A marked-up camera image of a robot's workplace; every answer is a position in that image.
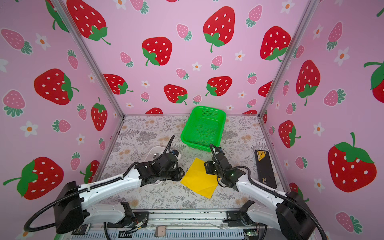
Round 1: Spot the white rectangular tray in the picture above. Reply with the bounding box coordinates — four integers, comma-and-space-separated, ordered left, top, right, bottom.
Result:
145, 146, 167, 187

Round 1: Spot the yellow paper napkin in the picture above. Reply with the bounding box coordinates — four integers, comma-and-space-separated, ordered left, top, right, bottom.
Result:
181, 158, 218, 199

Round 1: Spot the green plastic basket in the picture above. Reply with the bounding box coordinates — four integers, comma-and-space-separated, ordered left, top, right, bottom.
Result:
181, 106, 227, 152

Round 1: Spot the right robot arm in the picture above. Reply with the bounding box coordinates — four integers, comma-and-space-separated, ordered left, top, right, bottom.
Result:
204, 144, 327, 240

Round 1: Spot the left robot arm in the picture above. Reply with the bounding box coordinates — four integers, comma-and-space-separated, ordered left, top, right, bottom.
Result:
24, 150, 185, 235

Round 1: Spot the black box yellow label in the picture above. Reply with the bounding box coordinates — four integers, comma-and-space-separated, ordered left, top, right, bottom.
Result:
255, 150, 277, 189

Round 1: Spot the small pink block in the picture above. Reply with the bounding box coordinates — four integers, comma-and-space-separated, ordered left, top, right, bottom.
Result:
155, 226, 166, 238

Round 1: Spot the small black card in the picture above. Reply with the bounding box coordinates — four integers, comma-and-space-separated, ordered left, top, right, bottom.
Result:
72, 224, 91, 236

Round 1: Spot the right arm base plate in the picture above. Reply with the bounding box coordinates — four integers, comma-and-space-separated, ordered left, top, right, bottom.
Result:
223, 210, 266, 227

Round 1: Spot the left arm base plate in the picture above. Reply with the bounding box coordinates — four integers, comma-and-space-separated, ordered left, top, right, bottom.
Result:
107, 212, 150, 228

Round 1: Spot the aluminium rail frame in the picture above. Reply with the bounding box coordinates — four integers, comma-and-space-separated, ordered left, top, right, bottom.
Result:
55, 209, 285, 240

